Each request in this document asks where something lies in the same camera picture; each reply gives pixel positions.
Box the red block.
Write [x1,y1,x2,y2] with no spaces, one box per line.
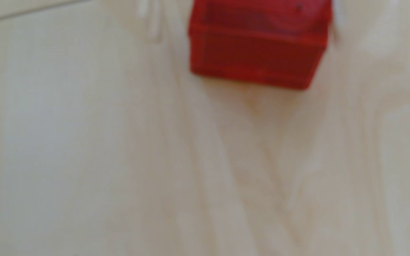
[188,0,334,90]

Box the light plywood sheet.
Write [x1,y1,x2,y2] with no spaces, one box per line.
[0,0,410,256]

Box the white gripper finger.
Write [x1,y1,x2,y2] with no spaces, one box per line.
[100,0,163,43]
[332,0,410,55]

